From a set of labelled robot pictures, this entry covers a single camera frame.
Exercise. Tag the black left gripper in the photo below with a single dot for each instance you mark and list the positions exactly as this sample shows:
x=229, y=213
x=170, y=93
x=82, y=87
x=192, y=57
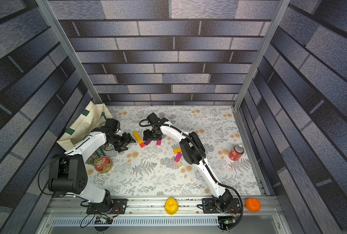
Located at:
x=128, y=139

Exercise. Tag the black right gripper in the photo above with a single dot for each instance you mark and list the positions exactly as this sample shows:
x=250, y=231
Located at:
x=149, y=136

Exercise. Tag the purple wooden block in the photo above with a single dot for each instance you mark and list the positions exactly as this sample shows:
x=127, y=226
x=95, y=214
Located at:
x=147, y=142

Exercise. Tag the orange-yellow wooden block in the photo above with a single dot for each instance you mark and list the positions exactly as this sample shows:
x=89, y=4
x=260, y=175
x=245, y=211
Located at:
x=137, y=136

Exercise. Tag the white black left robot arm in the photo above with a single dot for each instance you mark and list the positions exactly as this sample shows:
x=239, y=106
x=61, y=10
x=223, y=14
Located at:
x=67, y=173

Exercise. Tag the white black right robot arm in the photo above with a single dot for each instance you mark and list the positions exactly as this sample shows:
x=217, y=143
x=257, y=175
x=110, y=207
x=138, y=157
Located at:
x=193, y=153

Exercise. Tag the round red tin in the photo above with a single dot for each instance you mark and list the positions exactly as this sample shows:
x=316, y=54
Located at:
x=103, y=165

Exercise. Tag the yellow-orange flat wooden block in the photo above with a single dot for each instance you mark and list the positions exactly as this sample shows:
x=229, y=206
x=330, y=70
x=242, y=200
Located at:
x=177, y=150

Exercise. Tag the pink wooden block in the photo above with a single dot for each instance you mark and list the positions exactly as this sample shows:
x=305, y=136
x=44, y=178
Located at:
x=178, y=157

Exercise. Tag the cream green tote bag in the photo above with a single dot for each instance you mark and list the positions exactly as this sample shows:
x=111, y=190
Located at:
x=93, y=116

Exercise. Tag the small natural wooden cube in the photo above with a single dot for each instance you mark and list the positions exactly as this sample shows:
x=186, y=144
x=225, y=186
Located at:
x=179, y=164

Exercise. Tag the red soda can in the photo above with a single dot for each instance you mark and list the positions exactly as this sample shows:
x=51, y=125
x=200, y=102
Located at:
x=236, y=152

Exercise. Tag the orange mandarin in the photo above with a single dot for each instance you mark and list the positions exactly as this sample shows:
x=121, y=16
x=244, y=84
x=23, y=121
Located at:
x=253, y=205

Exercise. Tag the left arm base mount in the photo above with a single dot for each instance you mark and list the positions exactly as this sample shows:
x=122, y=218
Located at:
x=110, y=206

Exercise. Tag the slotted metal cable tray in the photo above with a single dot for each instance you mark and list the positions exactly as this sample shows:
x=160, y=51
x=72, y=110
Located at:
x=135, y=221

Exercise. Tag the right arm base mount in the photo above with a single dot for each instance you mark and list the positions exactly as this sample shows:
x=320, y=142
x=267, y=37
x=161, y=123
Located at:
x=210, y=206

